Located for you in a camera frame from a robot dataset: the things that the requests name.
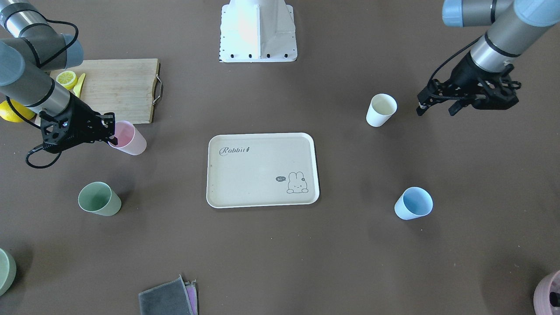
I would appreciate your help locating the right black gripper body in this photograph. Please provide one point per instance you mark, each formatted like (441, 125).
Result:
(82, 116)

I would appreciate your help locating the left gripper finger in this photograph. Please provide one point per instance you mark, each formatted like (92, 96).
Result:
(459, 104)
(430, 96)

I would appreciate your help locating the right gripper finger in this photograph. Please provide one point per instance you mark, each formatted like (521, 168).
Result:
(112, 140)
(108, 119)

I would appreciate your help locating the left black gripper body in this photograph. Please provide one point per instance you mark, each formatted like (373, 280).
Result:
(463, 71)

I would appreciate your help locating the pink cup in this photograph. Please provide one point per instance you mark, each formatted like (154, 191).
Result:
(130, 140)

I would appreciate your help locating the cream white cup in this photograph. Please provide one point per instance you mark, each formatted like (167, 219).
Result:
(381, 108)

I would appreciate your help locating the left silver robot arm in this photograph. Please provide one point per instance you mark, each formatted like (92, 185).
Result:
(514, 25)

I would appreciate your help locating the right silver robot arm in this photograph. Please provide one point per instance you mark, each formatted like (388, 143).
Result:
(27, 58)

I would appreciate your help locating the cream rabbit tray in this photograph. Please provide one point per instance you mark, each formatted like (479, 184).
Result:
(263, 169)

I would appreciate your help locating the wooden cutting board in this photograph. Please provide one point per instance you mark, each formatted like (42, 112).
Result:
(126, 87)

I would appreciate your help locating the lemon slice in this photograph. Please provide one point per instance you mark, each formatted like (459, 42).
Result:
(67, 79)

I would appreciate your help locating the green cup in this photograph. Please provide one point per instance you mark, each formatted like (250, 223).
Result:
(99, 198)

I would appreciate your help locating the blue cup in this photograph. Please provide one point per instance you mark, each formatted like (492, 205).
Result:
(415, 202)

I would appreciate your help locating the green bowl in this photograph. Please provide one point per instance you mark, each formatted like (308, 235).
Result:
(8, 270)

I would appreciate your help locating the grey folded cloth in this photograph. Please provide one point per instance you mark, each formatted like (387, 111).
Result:
(176, 297)

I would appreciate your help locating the pink bowl with ice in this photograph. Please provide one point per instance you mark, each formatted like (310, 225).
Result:
(546, 295)

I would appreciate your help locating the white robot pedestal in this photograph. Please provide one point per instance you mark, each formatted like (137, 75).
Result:
(257, 31)

